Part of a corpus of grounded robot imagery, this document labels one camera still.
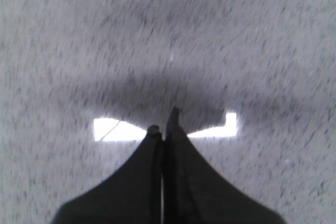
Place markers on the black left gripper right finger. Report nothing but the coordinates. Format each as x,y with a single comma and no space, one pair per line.
194,192

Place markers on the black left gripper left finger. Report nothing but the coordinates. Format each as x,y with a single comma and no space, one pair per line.
131,195

